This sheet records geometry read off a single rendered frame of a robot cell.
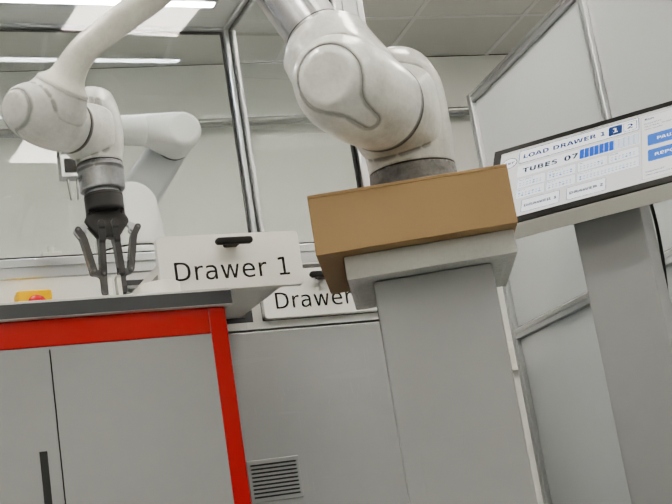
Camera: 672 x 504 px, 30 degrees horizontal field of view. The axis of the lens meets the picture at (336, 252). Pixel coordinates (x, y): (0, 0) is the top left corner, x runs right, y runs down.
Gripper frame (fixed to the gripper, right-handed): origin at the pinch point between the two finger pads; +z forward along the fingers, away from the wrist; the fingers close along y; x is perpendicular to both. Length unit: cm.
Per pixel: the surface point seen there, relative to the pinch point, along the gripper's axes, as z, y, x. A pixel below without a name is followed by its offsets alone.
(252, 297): 0.4, -30.5, -10.5
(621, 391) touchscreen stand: 29, -113, -9
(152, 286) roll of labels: 4.6, -1.8, 23.9
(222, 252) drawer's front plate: -5.4, -20.5, 5.9
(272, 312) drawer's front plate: 0.6, -39.8, -26.8
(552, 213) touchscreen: -12, -102, -5
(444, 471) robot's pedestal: 44, -39, 49
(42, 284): -9.5, 9.4, -26.8
